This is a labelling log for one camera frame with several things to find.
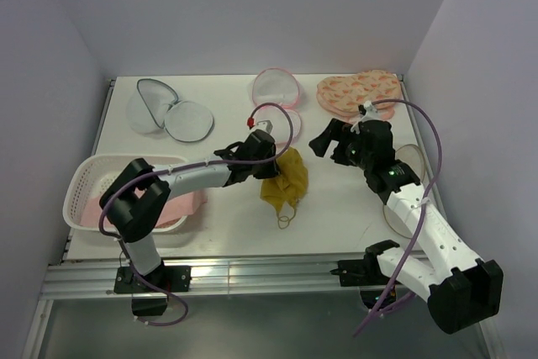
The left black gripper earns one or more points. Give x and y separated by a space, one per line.
271 171

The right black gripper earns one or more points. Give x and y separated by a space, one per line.
321 143

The yellow bra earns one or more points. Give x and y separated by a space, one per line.
285 191

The grey trimmed mesh laundry bag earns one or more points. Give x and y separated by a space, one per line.
156 107

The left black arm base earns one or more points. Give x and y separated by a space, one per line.
175 279

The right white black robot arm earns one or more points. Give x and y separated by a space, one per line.
459 287

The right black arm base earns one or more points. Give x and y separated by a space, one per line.
363 273

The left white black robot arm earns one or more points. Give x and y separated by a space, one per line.
134 202

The peach patterned laundry bag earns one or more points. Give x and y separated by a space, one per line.
342 95

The pink trimmed mesh laundry bag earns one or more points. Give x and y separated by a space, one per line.
276 85

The clear mesh laundry bag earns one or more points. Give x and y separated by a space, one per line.
403 208

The pink bra in basket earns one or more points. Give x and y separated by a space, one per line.
175 211

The white plastic basket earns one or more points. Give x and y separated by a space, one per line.
81 209

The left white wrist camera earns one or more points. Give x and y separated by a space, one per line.
264 125

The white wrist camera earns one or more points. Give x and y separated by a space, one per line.
264 125
366 112

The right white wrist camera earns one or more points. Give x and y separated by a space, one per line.
366 112

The aluminium mounting rail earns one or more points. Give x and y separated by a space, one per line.
209 277

